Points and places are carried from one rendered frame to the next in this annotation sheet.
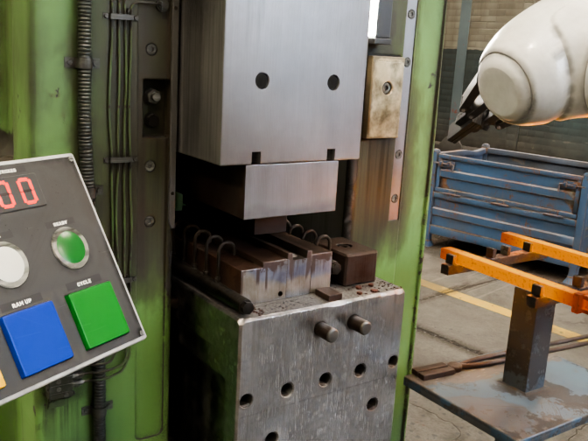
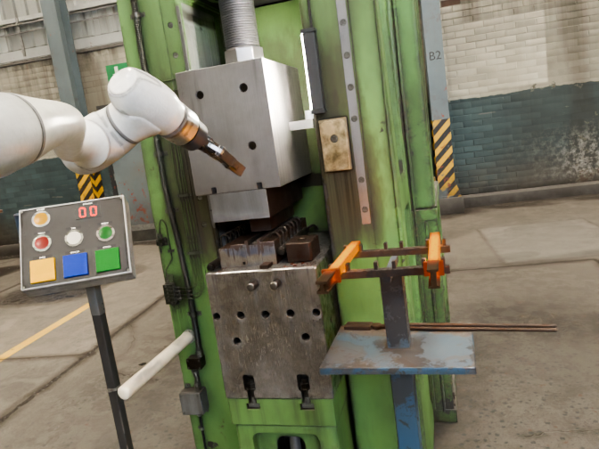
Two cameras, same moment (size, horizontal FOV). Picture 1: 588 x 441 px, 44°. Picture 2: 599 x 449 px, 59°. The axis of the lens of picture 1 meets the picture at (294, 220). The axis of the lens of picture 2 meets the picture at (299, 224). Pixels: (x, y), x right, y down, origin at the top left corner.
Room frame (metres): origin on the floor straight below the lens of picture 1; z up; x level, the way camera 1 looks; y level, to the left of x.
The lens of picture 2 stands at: (0.36, -1.47, 1.32)
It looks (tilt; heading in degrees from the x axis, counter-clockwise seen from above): 10 degrees down; 52
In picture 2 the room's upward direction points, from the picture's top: 8 degrees counter-clockwise
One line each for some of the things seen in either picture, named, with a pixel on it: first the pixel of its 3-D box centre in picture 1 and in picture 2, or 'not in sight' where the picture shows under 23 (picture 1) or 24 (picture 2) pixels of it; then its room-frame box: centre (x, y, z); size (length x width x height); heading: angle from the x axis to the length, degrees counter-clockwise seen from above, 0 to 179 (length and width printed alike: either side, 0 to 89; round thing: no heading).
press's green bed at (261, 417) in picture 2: not in sight; (307, 418); (1.48, 0.09, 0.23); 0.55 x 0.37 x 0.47; 36
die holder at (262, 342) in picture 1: (244, 360); (291, 306); (1.48, 0.09, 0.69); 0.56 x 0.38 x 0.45; 36
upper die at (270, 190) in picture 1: (232, 170); (260, 196); (1.44, 0.13, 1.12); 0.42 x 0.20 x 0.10; 36
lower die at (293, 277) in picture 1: (229, 247); (266, 239); (1.44, 0.13, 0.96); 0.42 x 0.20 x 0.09; 36
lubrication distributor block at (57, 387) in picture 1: (63, 373); (172, 293); (1.15, 0.38, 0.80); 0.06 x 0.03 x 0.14; 126
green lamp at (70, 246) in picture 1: (70, 247); (105, 232); (0.92, 0.29, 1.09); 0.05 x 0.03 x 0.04; 126
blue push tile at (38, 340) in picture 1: (35, 339); (76, 265); (0.81, 0.30, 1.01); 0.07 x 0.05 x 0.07; 151
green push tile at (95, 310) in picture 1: (96, 315); (108, 260); (0.89, 0.25, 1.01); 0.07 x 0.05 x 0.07; 151
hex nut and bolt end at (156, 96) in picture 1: (153, 108); not in sight; (1.28, 0.26, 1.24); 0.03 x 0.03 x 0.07; 36
